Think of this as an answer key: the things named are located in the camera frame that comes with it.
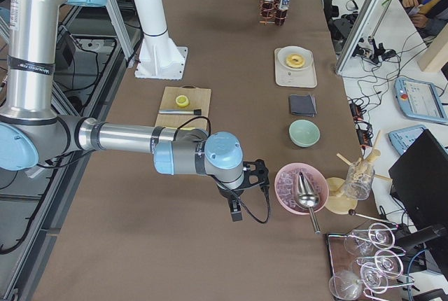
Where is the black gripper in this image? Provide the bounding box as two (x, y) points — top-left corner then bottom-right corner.
(218, 182), (244, 222)

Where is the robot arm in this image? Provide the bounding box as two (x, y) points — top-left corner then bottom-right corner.
(1, 0), (249, 221)

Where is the black glass tray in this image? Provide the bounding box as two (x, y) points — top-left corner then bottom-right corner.
(325, 234), (365, 300)

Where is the beige tray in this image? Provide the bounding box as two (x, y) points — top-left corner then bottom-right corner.
(274, 45), (317, 88)

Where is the pink bowl with ice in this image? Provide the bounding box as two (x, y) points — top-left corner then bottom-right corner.
(274, 162), (329, 215)

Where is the steel ice scoop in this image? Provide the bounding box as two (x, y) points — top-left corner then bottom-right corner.
(295, 172), (321, 234)

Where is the green bowl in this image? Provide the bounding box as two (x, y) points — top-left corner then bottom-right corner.
(288, 120), (321, 148)

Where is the steel muddler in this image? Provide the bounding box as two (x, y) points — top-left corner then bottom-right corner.
(158, 109), (202, 116)

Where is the wooden cutting board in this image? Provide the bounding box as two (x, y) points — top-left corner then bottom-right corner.
(155, 87), (211, 128)

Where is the half lemon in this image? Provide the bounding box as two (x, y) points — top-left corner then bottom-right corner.
(175, 94), (190, 108)

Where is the grey folded cloth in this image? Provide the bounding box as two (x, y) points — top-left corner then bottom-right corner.
(288, 94), (317, 117)

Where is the clear glass mug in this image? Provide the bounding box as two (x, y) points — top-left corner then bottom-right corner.
(342, 160), (375, 200)

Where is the wine glass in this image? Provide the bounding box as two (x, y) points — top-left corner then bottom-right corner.
(360, 262), (389, 294)
(354, 249), (403, 279)
(344, 223), (395, 256)
(328, 269), (363, 300)

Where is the donut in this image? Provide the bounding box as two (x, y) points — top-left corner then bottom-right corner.
(286, 54), (306, 69)

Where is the white plate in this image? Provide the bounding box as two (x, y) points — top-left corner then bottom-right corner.
(276, 45), (313, 71)

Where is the teach pendant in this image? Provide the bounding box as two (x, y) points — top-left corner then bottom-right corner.
(388, 125), (426, 155)
(394, 77), (447, 125)

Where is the black laptop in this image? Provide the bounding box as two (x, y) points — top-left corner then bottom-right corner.
(388, 129), (447, 230)

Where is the black camera cable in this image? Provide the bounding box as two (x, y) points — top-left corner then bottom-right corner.
(167, 114), (272, 225)

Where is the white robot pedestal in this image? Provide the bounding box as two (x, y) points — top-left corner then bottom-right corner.
(134, 0), (188, 81)

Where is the copper wire bottle rack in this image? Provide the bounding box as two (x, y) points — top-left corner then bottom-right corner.
(259, 0), (279, 25)

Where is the aluminium frame post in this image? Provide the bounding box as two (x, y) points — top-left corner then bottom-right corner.
(335, 0), (379, 76)

